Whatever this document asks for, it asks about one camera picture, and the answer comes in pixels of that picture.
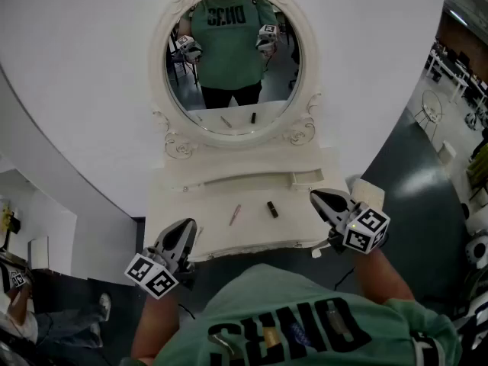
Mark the green printed T-shirt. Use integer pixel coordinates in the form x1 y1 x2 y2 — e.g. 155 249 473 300
129 263 462 366

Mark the black white shoulder strap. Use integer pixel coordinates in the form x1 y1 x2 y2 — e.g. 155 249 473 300
409 329 445 366

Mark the black device on stand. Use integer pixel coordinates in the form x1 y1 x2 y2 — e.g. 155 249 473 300
0 210 22 253

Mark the white round camera device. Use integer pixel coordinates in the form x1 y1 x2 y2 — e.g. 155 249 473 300
463 234 488 270

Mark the white ornate vanity table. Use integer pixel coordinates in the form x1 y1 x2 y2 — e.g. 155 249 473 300
143 143 341 263

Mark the white wire chair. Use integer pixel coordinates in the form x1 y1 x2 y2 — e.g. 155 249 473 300
413 88 448 133

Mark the person's right forearm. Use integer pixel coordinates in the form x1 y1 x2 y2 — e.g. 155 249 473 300
354 246 416 312

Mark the yellow-green chair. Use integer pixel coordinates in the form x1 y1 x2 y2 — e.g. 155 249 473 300
467 153 488 201

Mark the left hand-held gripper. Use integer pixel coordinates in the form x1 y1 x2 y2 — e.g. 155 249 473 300
124 219 197 300

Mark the grey flat panel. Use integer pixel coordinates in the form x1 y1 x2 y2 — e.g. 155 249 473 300
28 236 50 270

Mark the person's left forearm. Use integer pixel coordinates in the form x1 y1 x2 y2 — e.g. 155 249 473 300
130 294 181 362

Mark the white box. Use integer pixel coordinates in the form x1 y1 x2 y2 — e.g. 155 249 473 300
438 140 457 165

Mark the oval mirror ornate white frame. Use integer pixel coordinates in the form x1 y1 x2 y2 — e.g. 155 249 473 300
149 0 323 160

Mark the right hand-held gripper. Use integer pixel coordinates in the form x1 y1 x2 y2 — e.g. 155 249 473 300
310 188 392 255

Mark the black cable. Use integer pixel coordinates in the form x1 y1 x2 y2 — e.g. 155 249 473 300
333 266 358 291
177 302 197 320

